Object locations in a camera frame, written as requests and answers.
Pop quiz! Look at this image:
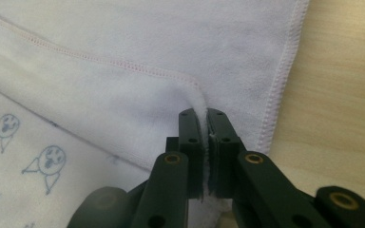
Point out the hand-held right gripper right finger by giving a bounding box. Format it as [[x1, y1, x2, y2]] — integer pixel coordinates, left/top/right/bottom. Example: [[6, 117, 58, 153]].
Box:
[[206, 107, 247, 200]]

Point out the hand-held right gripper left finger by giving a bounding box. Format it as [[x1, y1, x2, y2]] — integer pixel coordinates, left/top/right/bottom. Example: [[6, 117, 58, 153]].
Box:
[[165, 107, 205, 201]]

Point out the white towel with face print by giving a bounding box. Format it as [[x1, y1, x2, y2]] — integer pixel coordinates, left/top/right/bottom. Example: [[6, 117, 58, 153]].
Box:
[[0, 0, 312, 228]]

